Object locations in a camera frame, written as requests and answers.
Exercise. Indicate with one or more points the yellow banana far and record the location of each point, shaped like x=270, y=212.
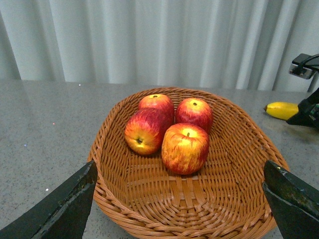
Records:
x=281, y=110

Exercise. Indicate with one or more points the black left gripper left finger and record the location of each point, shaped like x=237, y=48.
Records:
x=62, y=214

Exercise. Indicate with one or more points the brown woven wicker basket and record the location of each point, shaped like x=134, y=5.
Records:
x=223, y=200

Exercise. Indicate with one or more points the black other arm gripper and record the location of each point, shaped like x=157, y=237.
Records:
x=308, y=112

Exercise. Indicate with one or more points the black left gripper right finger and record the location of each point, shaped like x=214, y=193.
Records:
x=293, y=202

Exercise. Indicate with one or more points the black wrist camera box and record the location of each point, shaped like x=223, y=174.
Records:
x=305, y=66

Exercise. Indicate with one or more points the white pleated curtain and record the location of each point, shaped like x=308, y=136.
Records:
x=230, y=44

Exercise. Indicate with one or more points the red yellow apple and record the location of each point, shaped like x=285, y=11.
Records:
x=185, y=148

